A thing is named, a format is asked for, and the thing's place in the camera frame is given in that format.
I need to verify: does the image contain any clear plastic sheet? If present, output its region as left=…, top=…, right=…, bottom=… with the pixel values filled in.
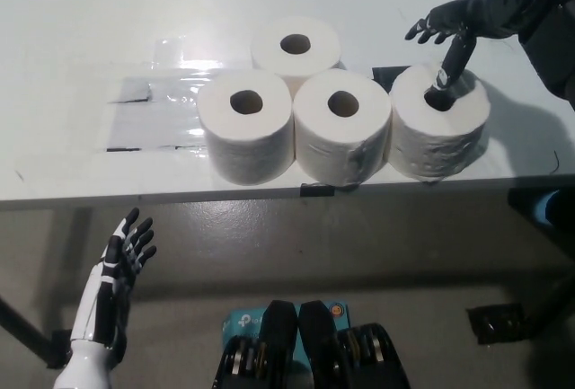
left=105, top=36, right=255, bottom=153

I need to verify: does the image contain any black tape strip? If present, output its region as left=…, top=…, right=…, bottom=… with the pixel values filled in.
left=298, top=181, right=360, bottom=198

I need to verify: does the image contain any black leg foot plate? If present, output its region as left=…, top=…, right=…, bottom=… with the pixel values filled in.
left=465, top=302, right=538, bottom=346
left=43, top=329, right=76, bottom=371

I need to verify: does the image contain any black diagonal table leg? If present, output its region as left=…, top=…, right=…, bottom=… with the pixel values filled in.
left=516, top=265, right=575, bottom=346
left=0, top=294, right=49, bottom=366

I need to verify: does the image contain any white toilet paper roll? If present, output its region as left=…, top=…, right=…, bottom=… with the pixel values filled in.
left=197, top=69, right=296, bottom=187
left=250, top=15, right=341, bottom=96
left=386, top=63, right=491, bottom=183
left=291, top=68, right=391, bottom=186

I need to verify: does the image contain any black and blue clamp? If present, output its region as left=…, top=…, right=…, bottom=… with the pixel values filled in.
left=507, top=186, right=575, bottom=229

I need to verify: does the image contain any teal TP-Link box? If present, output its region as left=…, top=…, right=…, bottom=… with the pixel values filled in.
left=222, top=301, right=352, bottom=363

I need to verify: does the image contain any white and black left hand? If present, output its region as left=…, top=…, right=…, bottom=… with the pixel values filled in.
left=70, top=208, right=157, bottom=349

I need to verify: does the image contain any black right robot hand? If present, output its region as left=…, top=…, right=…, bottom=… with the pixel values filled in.
left=404, top=0, right=500, bottom=98

